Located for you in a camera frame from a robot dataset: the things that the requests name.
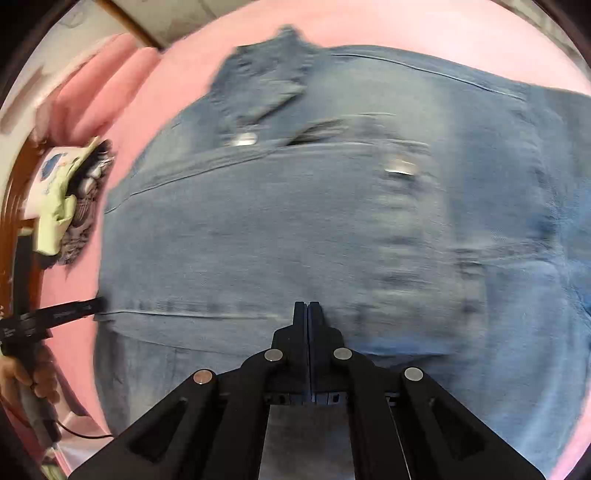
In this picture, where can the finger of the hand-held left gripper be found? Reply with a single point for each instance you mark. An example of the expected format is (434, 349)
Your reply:
(76, 311)

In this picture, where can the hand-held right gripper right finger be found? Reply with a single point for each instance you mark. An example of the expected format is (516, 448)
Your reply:
(316, 318)

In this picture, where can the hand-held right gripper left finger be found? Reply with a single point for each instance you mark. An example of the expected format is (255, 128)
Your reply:
(299, 318)

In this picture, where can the blue denim shirt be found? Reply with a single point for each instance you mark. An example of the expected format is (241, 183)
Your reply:
(323, 221)

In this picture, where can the person's left hand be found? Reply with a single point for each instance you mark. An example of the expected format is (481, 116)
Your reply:
(39, 374)

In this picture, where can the yellow-green cloth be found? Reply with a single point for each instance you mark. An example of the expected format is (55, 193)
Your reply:
(55, 221)

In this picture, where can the white cloth with blue print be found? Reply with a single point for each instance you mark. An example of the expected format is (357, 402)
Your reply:
(51, 170)

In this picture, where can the pink pillow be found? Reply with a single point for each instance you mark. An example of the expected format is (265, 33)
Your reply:
(138, 74)
(87, 83)

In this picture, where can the pink bed sheet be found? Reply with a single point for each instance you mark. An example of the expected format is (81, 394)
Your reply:
(184, 69)

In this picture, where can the brown wooden trim strip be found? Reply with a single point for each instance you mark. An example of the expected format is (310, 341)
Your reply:
(134, 25)

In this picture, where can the brown wooden bed frame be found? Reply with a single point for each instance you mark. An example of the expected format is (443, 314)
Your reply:
(14, 207)

